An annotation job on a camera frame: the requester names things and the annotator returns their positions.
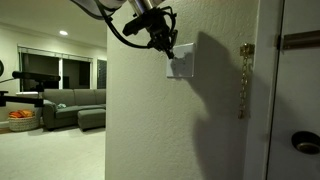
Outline grey sectional sofa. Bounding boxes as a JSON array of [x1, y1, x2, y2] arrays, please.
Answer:
[[42, 89, 106, 130]]

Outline woven basket with orange items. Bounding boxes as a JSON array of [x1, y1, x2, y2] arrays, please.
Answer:
[[8, 110, 40, 132]]

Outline brass door chain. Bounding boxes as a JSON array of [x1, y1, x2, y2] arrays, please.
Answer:
[[237, 42, 256, 120]]

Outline brass door hinge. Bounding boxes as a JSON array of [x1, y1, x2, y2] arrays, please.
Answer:
[[276, 30, 320, 50]]

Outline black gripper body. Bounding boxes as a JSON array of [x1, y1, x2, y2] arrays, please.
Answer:
[[122, 6, 178, 51]]

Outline white door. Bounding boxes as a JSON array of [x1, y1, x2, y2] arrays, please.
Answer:
[[267, 0, 320, 180]]

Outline recessed ceiling light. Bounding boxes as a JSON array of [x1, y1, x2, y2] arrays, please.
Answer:
[[59, 30, 68, 36]]

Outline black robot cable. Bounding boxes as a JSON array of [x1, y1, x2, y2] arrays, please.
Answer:
[[94, 0, 158, 50]]

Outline dark round door knob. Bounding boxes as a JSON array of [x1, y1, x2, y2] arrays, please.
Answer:
[[291, 131, 320, 155]]

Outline white double switch plate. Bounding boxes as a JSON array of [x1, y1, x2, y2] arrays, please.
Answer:
[[166, 43, 196, 78]]

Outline black camera on stand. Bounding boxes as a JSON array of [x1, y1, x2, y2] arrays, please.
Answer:
[[0, 71, 61, 107]]

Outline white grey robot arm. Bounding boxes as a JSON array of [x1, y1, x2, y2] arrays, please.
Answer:
[[70, 0, 178, 59]]

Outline white door frame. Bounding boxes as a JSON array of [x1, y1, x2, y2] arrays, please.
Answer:
[[243, 0, 285, 180]]

